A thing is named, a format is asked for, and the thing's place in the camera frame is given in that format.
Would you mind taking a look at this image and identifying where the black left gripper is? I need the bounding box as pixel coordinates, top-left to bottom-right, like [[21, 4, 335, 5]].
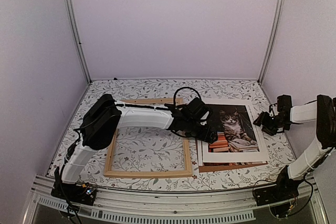
[[184, 119, 218, 144]]

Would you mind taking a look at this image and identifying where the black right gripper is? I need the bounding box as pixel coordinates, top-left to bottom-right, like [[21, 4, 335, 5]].
[[254, 112, 290, 136]]

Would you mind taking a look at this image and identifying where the cat photo white border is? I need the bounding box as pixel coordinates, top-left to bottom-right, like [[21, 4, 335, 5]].
[[201, 98, 270, 163]]

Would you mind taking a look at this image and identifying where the light wooden picture frame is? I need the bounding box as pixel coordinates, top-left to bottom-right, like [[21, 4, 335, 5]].
[[103, 97, 194, 179]]

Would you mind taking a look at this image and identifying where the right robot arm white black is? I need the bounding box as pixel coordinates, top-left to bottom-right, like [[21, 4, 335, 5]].
[[254, 94, 335, 201]]

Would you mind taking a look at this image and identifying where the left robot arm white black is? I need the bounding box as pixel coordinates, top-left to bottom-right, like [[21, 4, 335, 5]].
[[54, 94, 218, 200]]

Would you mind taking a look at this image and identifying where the floral patterned table cover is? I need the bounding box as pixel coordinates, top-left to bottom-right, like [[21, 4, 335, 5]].
[[47, 80, 295, 191]]

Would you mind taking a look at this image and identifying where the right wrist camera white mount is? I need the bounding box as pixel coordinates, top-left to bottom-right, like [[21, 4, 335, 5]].
[[268, 103, 278, 118]]

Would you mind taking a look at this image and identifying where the brown frame backing board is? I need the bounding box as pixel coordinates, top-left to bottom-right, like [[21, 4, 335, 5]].
[[195, 140, 268, 174]]

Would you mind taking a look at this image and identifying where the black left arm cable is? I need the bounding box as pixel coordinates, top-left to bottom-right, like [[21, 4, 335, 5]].
[[173, 86, 203, 109]]

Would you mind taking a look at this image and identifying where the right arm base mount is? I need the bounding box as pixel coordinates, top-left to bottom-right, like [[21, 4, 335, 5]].
[[253, 172, 303, 206]]

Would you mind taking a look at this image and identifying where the front aluminium rail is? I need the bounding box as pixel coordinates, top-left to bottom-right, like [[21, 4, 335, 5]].
[[23, 175, 329, 223]]

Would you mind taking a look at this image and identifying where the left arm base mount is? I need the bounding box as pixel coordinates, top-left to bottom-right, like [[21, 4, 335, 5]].
[[51, 182, 97, 206]]

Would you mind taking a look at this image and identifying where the right aluminium corner post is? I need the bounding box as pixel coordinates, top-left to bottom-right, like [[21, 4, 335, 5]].
[[258, 0, 285, 86]]

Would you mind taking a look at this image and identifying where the aluminium corner post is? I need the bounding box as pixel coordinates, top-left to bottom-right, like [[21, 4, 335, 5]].
[[64, 0, 92, 85], [258, 0, 285, 86]]

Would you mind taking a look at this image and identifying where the left aluminium corner post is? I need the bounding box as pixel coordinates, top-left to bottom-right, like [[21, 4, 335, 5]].
[[64, 0, 92, 85]]

